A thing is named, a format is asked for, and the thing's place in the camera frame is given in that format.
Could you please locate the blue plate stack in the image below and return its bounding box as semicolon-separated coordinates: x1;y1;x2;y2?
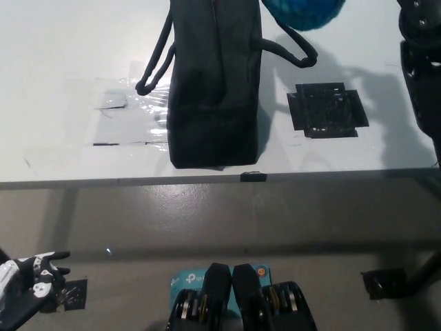
260;0;345;32

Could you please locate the black fabric tote bag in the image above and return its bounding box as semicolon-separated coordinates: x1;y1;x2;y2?
135;0;318;170

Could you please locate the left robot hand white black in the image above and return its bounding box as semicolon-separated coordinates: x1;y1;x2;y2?
0;250;72;327

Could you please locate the grey tape square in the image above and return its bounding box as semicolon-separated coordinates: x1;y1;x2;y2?
94;90;127;111

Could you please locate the clear glossy tape patch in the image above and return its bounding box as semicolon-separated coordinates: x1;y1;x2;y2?
65;61;172;148

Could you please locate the teal tp-link box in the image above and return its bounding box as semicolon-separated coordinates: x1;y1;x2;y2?
170;263;275;313

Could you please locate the small black tape strip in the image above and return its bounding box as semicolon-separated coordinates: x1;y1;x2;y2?
240;171;268;183

